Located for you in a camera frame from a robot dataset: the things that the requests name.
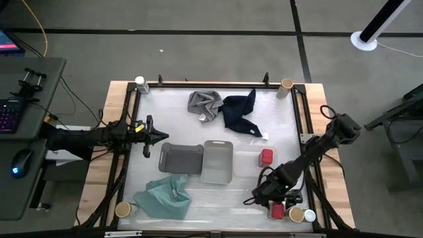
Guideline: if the dark grey desk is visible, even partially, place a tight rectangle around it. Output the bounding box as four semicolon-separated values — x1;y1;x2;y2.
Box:
0;56;67;221

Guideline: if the black aluminium table frame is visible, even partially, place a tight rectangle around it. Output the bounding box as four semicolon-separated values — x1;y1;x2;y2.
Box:
79;81;354;232

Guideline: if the red paprika spice tin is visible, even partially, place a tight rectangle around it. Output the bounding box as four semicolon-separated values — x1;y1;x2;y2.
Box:
258;148;274;168
268;200;286;221

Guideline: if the white-lid spice jar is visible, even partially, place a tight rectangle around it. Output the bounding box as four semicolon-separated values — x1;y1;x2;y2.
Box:
134;75;150;95
303;208;317;223

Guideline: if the dark grey plastic bin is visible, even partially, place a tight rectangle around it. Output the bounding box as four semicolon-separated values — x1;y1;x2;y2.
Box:
158;141;205;176

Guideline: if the teal cloth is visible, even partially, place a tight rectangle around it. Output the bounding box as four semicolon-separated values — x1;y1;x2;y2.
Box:
132;174;192;221

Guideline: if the light grey plastic bin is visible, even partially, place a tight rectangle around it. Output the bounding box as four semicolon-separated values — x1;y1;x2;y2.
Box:
200;139;235;185

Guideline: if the black computer mouse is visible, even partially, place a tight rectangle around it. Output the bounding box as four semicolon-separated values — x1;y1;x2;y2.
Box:
11;148;34;179

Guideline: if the silver metal bracket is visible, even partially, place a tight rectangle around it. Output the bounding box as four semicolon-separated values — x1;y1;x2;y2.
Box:
104;230;143;238

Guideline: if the clear plastic bin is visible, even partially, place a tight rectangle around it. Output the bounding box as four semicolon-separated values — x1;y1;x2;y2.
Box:
233;143;278;178

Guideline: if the computer monitor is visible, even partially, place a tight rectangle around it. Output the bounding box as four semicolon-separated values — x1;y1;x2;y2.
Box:
0;28;26;56

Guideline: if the black floor cable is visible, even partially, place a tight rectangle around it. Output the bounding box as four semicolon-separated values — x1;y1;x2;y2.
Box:
59;77;103;126

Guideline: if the yellow cable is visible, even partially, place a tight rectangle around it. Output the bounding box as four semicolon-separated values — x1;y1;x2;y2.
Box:
21;0;49;58

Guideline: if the white floor cable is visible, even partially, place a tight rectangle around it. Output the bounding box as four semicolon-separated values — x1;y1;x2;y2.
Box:
376;42;423;59

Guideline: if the navy blue cloth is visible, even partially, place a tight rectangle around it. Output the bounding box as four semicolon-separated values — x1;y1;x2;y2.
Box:
217;88;264;138

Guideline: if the floor stand with round base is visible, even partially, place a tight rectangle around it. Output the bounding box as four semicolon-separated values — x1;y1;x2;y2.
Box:
350;0;414;52

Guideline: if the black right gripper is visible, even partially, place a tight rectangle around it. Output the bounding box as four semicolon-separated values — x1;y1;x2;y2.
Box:
252;173;303;210

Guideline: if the grey cloth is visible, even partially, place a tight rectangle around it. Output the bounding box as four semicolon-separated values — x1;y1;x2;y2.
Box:
187;90;225;124

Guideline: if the backlit black keyboard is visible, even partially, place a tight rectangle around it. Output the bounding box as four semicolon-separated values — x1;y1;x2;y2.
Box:
0;99;22;135

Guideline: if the dark metal cart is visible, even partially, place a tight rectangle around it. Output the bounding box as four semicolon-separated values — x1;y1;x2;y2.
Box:
363;82;423;192

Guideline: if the black clamp stand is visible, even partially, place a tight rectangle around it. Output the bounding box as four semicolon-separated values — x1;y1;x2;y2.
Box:
9;67;48;103

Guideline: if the silver corner bracket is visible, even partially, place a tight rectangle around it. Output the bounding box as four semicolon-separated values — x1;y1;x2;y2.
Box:
299;133;317;145

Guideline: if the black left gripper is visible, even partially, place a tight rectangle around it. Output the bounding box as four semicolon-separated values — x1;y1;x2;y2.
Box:
133;114;170;159

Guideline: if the brown-lid furikake jar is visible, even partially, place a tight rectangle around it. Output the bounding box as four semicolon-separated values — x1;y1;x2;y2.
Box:
114;201;139;219
276;78;294;100
288;206;305;224

